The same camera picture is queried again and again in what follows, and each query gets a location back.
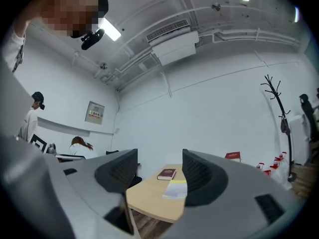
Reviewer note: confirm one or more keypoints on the maroon hardcover book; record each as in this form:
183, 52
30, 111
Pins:
166, 174

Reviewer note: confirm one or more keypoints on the person's star-print shirt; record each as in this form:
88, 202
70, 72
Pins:
10, 51

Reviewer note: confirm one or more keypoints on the ceiling sprinkler head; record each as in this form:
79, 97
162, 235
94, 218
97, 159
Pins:
103, 65
216, 7

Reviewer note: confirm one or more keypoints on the brown hanging bag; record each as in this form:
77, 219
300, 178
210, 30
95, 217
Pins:
285, 126

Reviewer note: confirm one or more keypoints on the red hardcover book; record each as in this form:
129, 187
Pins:
233, 156

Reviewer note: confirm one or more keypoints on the grey wall electrical panel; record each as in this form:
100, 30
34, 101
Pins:
94, 113

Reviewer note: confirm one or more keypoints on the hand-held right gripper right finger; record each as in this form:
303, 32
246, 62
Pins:
244, 183

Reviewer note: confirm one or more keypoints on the white wall shelf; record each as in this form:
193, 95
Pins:
62, 126

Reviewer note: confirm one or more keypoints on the bundle of white ceiling pipes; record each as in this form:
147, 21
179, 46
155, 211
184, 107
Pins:
258, 35

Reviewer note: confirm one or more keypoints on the black cap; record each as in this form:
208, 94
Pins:
103, 4

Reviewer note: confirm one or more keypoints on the black head camera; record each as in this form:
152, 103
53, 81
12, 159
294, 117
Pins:
91, 40

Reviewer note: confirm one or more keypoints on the black coat rack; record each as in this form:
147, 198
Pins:
282, 113

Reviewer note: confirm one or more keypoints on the person's head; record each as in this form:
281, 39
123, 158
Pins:
67, 6

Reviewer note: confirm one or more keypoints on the yellow covered booklet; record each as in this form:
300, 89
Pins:
175, 190

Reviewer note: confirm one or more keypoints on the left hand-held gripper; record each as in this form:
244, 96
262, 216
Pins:
38, 143

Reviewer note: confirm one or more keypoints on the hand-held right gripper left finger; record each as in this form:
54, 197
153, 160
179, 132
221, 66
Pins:
82, 188

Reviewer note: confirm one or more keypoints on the black office chair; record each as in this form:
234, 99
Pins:
135, 180
309, 116

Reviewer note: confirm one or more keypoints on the white cabinet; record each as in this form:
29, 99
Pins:
297, 141

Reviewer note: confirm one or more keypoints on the white wall socket box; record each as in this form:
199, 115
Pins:
116, 130

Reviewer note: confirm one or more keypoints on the red lantern ornament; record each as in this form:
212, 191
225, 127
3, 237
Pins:
278, 160
260, 166

